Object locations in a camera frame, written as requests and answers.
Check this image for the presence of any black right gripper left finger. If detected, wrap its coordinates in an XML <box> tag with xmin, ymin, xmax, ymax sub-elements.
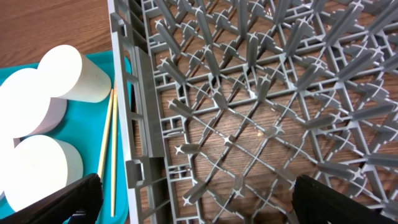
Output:
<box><xmin>1</xmin><ymin>173</ymin><xmax>104</xmax><ymax>224</ymax></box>

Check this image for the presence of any grey plastic dish rack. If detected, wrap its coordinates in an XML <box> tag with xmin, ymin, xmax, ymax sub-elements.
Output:
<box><xmin>108</xmin><ymin>0</ymin><xmax>397</xmax><ymax>223</ymax></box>

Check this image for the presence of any pink bowl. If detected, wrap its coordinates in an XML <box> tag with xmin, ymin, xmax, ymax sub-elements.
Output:
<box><xmin>1</xmin><ymin>68</ymin><xmax>67</xmax><ymax>138</ymax></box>

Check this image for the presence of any wooden chopstick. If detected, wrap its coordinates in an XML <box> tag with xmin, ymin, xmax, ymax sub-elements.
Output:
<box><xmin>111</xmin><ymin>85</ymin><xmax>118</xmax><ymax>217</ymax></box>
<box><xmin>97</xmin><ymin>89</ymin><xmax>114</xmax><ymax>179</ymax></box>

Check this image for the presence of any white bowl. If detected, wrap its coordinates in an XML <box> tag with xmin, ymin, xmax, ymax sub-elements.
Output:
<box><xmin>1</xmin><ymin>135</ymin><xmax>83</xmax><ymax>212</ymax></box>

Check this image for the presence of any white paper cup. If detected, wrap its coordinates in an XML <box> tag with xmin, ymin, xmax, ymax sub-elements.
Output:
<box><xmin>37</xmin><ymin>45</ymin><xmax>111</xmax><ymax>103</ymax></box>

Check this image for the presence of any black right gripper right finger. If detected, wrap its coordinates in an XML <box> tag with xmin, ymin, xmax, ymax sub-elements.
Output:
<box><xmin>292</xmin><ymin>175</ymin><xmax>395</xmax><ymax>224</ymax></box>

